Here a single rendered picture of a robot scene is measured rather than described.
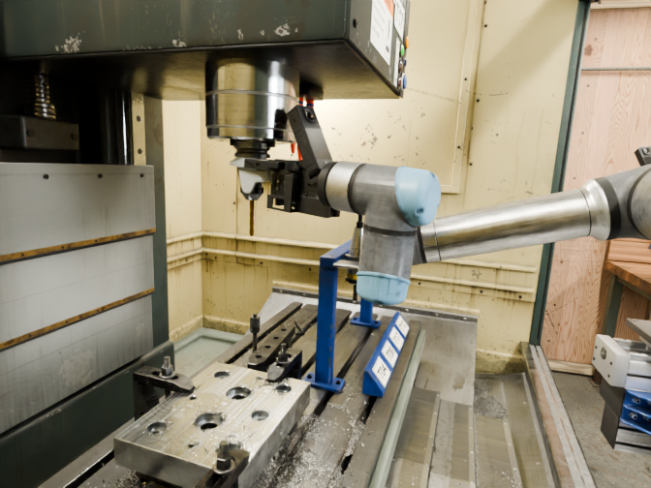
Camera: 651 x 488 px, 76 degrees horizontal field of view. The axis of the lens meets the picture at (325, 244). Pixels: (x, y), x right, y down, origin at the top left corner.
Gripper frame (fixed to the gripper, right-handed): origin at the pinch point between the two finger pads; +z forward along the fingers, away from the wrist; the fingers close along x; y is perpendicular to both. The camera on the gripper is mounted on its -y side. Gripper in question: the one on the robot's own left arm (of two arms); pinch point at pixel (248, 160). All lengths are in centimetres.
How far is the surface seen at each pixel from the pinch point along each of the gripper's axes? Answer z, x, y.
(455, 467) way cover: -36, 37, 66
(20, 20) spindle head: 31.8, -23.4, -19.6
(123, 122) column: 48.6, 2.9, -5.4
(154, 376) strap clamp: 12.5, -10.5, 43.7
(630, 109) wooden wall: -42, 292, -48
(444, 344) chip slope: -10, 94, 63
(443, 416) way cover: -24, 59, 70
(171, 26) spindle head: 2.5, -14.1, -18.5
